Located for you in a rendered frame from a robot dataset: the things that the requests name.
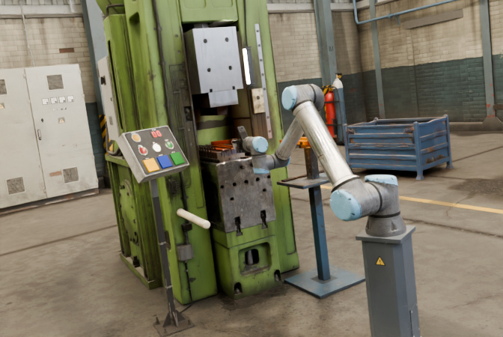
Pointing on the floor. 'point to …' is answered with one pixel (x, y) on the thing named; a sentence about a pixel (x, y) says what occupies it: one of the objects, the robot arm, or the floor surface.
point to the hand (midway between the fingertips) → (233, 140)
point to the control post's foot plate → (165, 329)
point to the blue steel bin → (399, 144)
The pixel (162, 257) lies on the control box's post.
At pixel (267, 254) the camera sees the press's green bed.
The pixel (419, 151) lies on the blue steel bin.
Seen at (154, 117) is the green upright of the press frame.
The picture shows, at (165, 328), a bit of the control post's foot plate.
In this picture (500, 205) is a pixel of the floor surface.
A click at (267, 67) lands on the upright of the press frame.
